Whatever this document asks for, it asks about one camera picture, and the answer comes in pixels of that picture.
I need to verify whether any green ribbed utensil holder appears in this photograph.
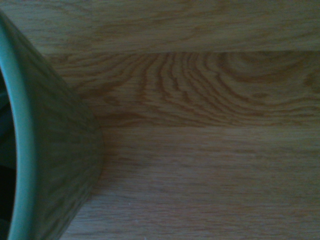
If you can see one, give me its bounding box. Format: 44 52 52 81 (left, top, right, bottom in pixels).
0 9 105 240

